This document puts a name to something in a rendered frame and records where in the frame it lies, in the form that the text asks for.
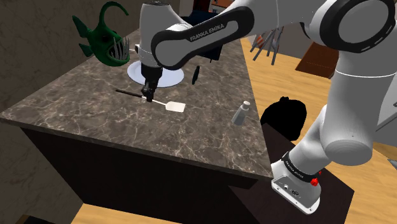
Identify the grey metal leg stool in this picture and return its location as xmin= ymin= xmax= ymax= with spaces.
xmin=249 ymin=25 xmax=285 ymax=66

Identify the dark robot stand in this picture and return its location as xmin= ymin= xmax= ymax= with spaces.
xmin=228 ymin=122 xmax=355 ymax=224

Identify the black slim pen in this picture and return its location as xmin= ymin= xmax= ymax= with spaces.
xmin=191 ymin=65 xmax=201 ymax=86

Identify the brown wooden cabinet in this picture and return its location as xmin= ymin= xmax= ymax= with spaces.
xmin=294 ymin=41 xmax=340 ymax=80

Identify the green anglerfish figure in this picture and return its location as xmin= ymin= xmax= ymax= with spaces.
xmin=71 ymin=1 xmax=131 ymax=67

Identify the white round plate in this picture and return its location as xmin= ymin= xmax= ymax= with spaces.
xmin=127 ymin=59 xmax=185 ymax=88

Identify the black handled white spatula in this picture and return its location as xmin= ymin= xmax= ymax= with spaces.
xmin=115 ymin=89 xmax=186 ymax=113

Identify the grey shaker bottle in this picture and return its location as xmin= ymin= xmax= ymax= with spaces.
xmin=231 ymin=100 xmax=251 ymax=127

